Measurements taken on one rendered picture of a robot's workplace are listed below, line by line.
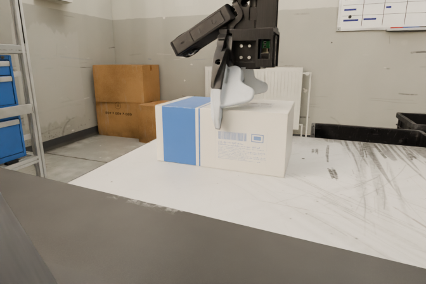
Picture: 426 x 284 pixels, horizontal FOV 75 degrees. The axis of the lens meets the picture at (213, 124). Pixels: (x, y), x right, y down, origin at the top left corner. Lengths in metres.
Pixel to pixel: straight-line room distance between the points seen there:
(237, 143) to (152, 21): 3.15
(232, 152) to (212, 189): 0.07
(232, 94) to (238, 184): 0.12
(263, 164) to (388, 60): 2.67
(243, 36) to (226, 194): 0.22
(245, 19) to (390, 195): 0.30
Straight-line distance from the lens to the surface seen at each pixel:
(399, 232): 0.33
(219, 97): 0.38
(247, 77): 0.49
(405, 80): 3.05
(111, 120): 3.35
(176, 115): 0.43
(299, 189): 0.38
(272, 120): 0.38
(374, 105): 3.03
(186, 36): 0.45
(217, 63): 0.40
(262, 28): 0.40
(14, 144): 1.88
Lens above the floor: 0.86
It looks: 13 degrees down
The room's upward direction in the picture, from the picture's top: straight up
